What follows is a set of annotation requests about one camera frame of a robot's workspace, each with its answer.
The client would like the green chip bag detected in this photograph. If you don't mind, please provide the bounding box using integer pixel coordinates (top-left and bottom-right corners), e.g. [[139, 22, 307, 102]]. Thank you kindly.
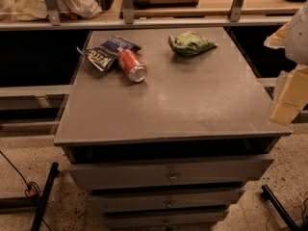
[[167, 31, 218, 57]]

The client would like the top grey drawer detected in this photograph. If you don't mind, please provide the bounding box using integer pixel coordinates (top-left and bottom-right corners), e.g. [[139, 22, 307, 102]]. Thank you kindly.
[[68, 155, 273, 191]]

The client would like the grey metal railing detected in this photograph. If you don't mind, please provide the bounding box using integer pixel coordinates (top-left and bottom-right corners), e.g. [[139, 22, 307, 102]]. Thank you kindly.
[[0, 0, 298, 31]]

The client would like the grey drawer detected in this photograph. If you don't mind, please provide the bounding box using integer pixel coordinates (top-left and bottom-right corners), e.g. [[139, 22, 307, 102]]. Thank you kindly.
[[68, 155, 273, 191], [89, 187, 244, 213], [103, 208, 228, 229]]

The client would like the blue chip bag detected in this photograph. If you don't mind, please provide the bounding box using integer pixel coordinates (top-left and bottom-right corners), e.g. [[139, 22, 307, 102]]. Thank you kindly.
[[77, 36, 141, 72]]

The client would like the middle grey drawer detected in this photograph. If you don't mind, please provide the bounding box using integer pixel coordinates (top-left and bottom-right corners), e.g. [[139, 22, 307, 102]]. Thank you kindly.
[[89, 187, 244, 213]]

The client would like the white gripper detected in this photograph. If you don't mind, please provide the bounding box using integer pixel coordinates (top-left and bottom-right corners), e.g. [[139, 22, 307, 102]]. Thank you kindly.
[[264, 0, 308, 124]]

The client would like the grey drawer cabinet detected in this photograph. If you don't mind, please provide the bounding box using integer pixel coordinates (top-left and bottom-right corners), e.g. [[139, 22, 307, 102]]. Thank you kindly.
[[55, 28, 291, 218]]

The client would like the white cloth bundle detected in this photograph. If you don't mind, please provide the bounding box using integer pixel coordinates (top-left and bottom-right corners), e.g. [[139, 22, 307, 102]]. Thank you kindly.
[[0, 0, 102, 21]]

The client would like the bottom grey drawer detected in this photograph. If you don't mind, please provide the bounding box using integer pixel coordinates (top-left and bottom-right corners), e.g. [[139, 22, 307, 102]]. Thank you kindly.
[[103, 208, 228, 229]]

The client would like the black stand leg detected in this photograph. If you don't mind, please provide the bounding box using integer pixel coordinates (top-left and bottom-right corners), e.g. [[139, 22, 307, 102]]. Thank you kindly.
[[31, 163, 60, 231], [261, 185, 299, 231]]

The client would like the black floor cable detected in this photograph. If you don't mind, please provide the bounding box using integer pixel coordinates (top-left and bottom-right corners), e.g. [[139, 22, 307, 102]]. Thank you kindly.
[[0, 149, 52, 231]]

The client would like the red coke can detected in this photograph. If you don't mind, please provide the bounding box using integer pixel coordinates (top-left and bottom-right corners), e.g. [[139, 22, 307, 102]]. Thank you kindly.
[[117, 49, 147, 83]]

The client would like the black stand leg right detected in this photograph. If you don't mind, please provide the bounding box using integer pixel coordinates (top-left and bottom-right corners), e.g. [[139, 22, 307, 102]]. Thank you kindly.
[[261, 185, 299, 231]]

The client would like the black stand leg left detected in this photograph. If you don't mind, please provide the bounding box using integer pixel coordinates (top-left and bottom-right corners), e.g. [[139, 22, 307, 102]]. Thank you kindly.
[[31, 163, 60, 231]]

